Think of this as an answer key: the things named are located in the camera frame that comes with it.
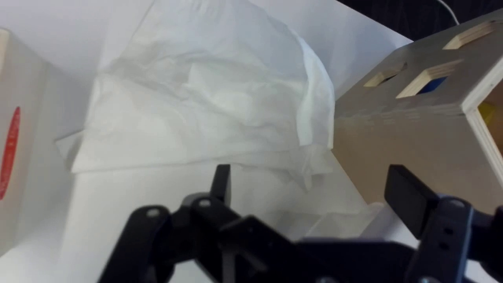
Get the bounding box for white paper towel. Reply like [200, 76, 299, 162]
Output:
[69, 0, 336, 190]

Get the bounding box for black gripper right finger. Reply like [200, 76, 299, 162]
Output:
[383, 164, 503, 283]

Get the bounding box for small open wooden box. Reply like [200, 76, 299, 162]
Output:
[0, 27, 88, 258]

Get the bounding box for clear plastic wrapper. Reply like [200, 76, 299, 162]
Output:
[53, 128, 387, 241]

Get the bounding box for wooden shape sorter box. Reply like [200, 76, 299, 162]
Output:
[330, 6, 503, 217]

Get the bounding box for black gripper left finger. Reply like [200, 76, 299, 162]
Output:
[96, 164, 295, 283]

